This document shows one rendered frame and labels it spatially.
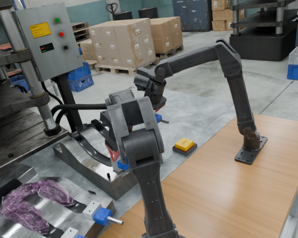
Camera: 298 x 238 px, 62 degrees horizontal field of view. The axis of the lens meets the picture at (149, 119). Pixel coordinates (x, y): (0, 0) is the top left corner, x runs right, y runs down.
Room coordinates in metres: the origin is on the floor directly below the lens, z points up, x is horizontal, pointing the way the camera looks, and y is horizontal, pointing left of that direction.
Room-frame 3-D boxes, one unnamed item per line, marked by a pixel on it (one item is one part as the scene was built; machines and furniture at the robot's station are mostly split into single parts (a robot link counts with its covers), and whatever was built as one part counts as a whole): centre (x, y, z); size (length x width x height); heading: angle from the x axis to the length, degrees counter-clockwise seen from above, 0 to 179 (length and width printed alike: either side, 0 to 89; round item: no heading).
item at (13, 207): (0.66, 0.45, 0.90); 0.26 x 0.18 x 0.08; 57
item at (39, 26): (1.63, 0.52, 0.74); 0.31 x 0.22 x 1.47; 130
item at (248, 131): (0.82, -0.39, 0.90); 0.09 x 0.06 x 0.06; 158
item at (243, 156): (0.82, -0.40, 0.84); 0.20 x 0.07 x 0.08; 136
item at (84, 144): (0.94, 0.23, 0.92); 0.35 x 0.16 x 0.09; 40
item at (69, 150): (0.95, 0.24, 0.87); 0.50 x 0.26 x 0.14; 40
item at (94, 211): (0.56, 0.19, 0.86); 0.13 x 0.05 x 0.05; 57
